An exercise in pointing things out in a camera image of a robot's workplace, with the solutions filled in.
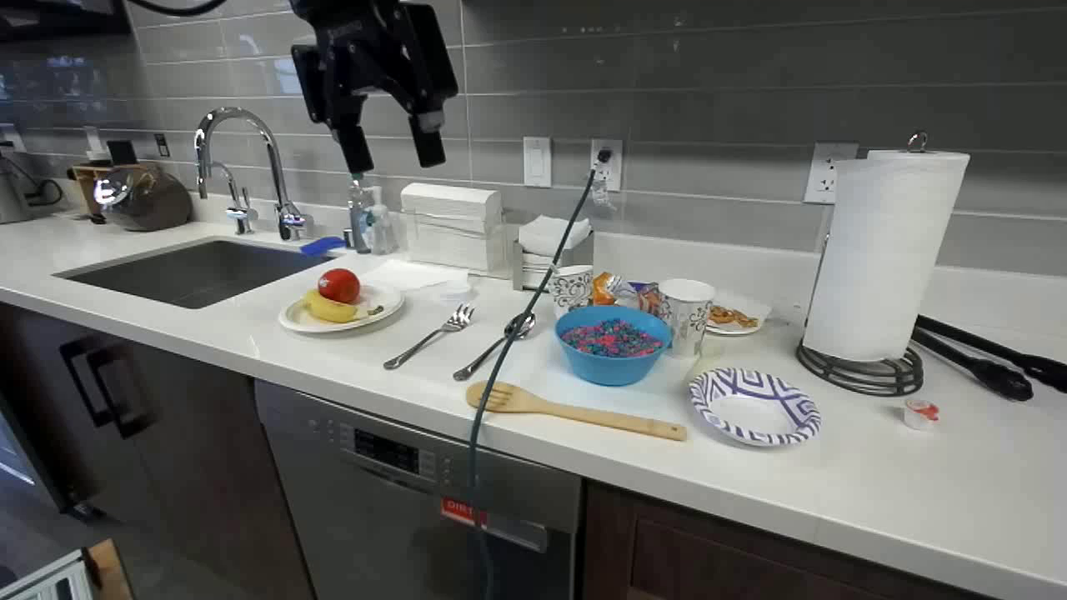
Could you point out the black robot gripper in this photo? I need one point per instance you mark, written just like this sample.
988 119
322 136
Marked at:
376 48

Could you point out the wooden cooking spoon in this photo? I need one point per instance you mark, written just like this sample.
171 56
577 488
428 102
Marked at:
509 399

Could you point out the blue plastic bowl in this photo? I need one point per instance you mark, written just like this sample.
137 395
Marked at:
611 346

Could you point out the clear soap bottle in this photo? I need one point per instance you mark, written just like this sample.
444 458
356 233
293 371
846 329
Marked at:
367 219

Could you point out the chrome kitchen faucet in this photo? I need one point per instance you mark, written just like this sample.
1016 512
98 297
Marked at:
288 216

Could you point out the red apple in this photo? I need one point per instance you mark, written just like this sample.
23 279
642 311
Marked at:
340 286

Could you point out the white plate with fruit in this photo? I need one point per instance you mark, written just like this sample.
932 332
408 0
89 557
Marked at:
372 307

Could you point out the napkin holder with napkins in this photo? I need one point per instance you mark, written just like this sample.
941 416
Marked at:
551 233

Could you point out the yellow banana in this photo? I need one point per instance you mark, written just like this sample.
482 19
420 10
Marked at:
328 311

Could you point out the silver fork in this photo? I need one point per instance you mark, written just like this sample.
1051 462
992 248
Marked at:
459 322

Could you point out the stainless steel sink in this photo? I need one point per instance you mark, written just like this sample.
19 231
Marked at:
195 275

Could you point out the silver spoon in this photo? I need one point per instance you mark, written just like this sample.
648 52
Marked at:
518 329

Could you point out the brown basket on counter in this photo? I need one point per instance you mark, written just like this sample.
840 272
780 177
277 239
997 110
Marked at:
137 197

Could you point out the orange snack packet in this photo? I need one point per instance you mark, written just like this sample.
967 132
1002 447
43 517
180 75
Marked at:
602 292

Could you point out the stainless steel dishwasher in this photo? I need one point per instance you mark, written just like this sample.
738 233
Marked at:
382 507

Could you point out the small plate with snacks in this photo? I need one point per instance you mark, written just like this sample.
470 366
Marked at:
733 315

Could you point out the blue patterned paper plate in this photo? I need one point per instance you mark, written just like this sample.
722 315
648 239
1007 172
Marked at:
753 407

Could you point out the white paper towel roll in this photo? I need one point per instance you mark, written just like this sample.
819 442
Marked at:
886 253

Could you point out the black kitchen tongs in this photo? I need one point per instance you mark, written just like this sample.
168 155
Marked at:
997 368

